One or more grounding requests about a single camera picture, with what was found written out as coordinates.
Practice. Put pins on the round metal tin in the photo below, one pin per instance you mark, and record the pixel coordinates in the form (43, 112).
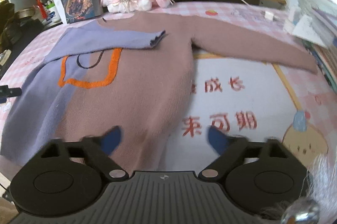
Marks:
(25, 12)

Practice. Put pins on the white paper sheet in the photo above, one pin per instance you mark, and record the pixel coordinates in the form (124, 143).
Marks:
(313, 30)

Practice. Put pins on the pink cartoon desk mat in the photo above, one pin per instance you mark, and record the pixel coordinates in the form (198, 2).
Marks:
(237, 97)

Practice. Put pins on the silver metal button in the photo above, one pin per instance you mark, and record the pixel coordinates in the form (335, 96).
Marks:
(301, 212)

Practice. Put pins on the white charger plug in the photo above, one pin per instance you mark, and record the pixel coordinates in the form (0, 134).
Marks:
(269, 15)

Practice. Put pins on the red tassel ornament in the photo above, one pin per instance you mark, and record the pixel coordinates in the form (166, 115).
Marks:
(41, 9)

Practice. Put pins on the small white device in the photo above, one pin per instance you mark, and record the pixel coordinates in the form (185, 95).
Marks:
(291, 21)

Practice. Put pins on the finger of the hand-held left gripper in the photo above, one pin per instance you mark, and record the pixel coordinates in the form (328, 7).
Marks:
(10, 91)

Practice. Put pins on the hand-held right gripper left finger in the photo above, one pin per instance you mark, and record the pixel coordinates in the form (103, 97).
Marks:
(112, 141)

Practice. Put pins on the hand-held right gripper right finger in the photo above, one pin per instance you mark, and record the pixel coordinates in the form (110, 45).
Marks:
(217, 141)

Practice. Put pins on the dark cloth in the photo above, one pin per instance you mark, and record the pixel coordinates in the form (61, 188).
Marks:
(13, 31)

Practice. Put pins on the purple and brown sweater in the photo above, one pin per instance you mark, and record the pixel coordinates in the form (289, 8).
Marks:
(147, 81)

